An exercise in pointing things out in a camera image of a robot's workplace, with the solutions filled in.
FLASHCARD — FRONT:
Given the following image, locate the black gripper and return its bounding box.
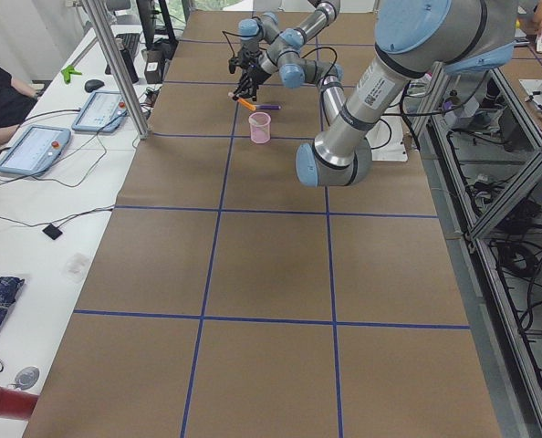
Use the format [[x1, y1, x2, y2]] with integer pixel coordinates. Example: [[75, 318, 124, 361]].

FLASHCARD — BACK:
[[228, 47, 262, 73], [236, 60, 269, 99]]

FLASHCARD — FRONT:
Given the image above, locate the orange highlighter pen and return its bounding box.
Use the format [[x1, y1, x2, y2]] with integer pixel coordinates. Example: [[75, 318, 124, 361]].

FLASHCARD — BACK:
[[228, 92, 256, 112]]

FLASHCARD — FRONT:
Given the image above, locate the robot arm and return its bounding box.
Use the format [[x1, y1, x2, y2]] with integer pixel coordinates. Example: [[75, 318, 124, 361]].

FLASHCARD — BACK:
[[229, 0, 518, 187], [228, 0, 340, 75]]

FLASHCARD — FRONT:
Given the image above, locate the purple highlighter pen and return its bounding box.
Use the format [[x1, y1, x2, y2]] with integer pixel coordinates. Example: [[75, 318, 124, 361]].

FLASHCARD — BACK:
[[255, 104, 281, 110]]

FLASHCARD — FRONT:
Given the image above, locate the pink mesh pen holder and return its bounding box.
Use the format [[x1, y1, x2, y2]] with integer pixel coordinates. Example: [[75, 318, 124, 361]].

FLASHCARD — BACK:
[[248, 111, 271, 144]]

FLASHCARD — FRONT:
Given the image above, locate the black keyboard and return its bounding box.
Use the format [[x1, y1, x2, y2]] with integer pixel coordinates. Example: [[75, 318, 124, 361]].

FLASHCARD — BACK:
[[115, 33, 141, 83]]

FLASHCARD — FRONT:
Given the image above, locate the far teach pendant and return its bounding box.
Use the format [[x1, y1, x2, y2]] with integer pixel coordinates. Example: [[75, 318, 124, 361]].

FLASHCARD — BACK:
[[71, 89, 128, 133]]

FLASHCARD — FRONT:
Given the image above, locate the teach pendant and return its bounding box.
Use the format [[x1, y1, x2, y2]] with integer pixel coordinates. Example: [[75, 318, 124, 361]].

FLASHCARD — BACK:
[[71, 89, 128, 133], [0, 125, 71, 176]]

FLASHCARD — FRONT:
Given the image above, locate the black computer mouse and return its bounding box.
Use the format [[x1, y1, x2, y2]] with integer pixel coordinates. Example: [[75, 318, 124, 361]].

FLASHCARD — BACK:
[[84, 79, 105, 93]]

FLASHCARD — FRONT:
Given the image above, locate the green plastic clamp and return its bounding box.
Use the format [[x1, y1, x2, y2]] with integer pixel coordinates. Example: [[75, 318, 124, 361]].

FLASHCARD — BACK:
[[61, 65, 82, 84]]

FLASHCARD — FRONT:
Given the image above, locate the brown paper table mat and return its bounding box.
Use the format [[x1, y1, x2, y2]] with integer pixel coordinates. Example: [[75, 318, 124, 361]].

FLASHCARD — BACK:
[[26, 12, 500, 437]]

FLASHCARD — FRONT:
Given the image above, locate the near teach pendant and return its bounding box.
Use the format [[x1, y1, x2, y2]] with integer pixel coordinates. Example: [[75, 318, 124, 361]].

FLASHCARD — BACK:
[[0, 125, 71, 176]]

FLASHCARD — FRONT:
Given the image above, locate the small black puck device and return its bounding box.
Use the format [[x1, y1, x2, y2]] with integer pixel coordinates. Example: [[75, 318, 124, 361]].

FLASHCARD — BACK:
[[42, 224, 63, 240]]

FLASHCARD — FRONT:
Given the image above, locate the round metal disc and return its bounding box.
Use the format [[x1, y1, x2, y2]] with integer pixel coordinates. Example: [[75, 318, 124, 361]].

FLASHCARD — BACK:
[[14, 366, 40, 391]]

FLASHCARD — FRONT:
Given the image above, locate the red cylinder bottle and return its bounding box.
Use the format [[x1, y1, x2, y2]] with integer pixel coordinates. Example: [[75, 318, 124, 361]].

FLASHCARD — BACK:
[[0, 386, 39, 421]]

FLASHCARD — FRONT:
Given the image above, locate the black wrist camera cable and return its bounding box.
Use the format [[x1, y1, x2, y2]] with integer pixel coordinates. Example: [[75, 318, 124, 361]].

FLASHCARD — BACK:
[[220, 29, 243, 60]]

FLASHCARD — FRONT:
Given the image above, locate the aluminium frame post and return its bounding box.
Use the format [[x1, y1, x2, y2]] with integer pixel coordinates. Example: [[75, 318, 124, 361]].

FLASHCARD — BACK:
[[82, 0, 149, 140]]

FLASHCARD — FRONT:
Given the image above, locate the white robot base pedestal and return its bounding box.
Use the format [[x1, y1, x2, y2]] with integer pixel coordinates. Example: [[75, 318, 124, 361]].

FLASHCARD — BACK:
[[367, 116, 408, 162]]

